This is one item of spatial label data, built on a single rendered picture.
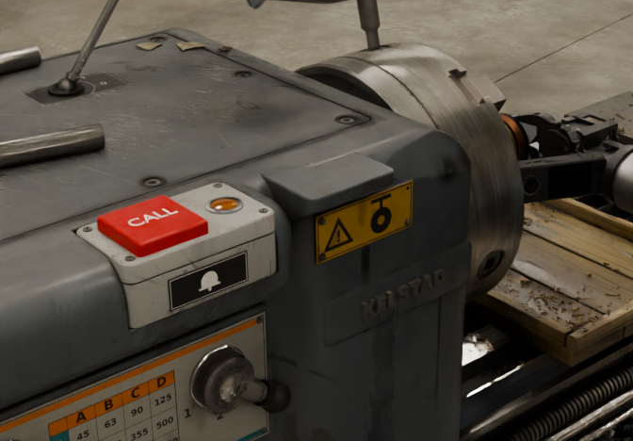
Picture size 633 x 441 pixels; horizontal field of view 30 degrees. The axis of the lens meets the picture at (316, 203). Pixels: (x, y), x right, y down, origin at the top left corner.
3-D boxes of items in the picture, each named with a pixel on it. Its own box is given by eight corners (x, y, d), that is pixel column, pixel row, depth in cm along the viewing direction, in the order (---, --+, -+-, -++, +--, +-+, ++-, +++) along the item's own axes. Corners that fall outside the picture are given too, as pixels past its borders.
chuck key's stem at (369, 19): (382, 72, 134) (366, -30, 131) (391, 73, 132) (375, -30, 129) (365, 75, 133) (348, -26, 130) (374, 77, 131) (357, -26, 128)
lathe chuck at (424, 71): (485, 351, 125) (444, 57, 117) (304, 302, 150) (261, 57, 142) (542, 321, 130) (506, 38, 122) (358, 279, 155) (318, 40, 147)
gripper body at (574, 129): (575, 164, 149) (653, 195, 141) (527, 182, 144) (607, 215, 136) (580, 106, 146) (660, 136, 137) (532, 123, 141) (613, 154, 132)
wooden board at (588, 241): (573, 367, 140) (576, 338, 138) (370, 258, 165) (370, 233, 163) (720, 285, 157) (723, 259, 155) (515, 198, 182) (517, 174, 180)
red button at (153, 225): (140, 269, 83) (137, 243, 82) (97, 239, 87) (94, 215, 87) (210, 243, 87) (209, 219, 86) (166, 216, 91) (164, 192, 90)
